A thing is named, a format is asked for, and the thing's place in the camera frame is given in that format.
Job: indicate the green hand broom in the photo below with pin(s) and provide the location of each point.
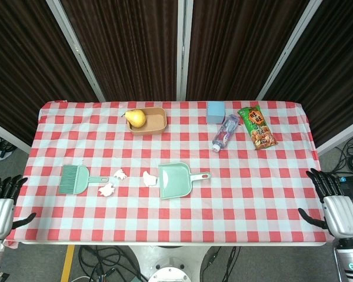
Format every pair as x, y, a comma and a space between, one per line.
73, 179

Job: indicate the light blue cube box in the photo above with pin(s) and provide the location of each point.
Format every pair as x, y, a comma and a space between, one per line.
216, 113

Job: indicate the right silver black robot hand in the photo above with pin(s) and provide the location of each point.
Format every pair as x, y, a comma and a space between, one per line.
342, 216

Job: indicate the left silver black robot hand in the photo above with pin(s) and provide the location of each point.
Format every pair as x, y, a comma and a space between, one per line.
1, 217

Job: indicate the yellow pear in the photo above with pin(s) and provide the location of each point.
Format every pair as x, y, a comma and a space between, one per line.
136, 118

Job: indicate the white paper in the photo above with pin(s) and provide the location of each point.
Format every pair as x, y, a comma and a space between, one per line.
120, 174
149, 178
106, 189

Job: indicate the green plastic dustpan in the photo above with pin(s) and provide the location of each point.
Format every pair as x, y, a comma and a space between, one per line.
175, 182

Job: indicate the green snack bag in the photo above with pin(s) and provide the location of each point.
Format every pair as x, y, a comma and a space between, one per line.
257, 127

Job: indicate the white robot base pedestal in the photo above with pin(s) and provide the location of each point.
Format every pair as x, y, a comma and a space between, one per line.
167, 264

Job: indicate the clear plastic water bottle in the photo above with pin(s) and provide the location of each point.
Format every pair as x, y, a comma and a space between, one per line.
226, 132

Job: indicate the white partition bottom rail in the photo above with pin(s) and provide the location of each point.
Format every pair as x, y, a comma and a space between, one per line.
9, 135
341, 136

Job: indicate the red white checkered tablecloth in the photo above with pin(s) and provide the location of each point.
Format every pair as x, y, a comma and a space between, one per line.
176, 217

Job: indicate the brown rectangular tray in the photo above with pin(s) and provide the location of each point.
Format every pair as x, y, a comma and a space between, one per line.
156, 123

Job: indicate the dark corrugated partition panel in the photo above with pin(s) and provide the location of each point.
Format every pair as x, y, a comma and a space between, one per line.
23, 58
238, 44
126, 44
335, 73

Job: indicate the yellow floor tape strip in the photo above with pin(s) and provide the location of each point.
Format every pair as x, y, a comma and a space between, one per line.
67, 264

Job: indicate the white partition frame post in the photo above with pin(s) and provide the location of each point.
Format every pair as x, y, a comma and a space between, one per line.
184, 44
288, 50
76, 50

